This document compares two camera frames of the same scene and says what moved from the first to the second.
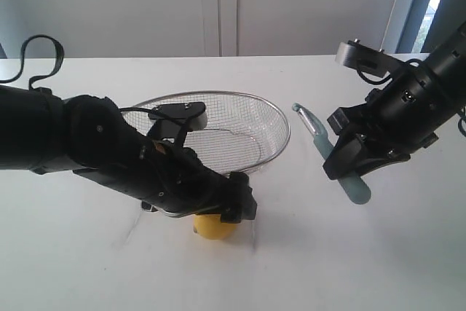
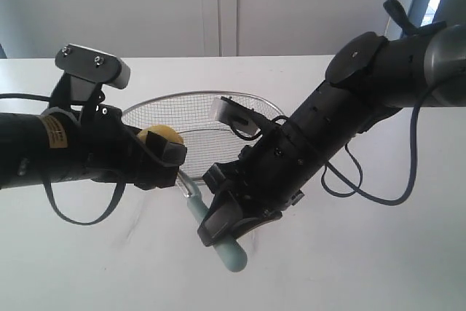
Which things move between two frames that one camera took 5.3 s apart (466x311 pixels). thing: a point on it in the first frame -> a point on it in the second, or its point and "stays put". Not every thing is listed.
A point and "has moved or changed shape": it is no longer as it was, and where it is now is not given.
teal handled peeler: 356,188 has moved or changed shape
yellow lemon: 210,226 has moved or changed shape
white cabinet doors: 99,9 stays put
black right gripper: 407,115 -> 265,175
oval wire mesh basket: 242,132 stays put
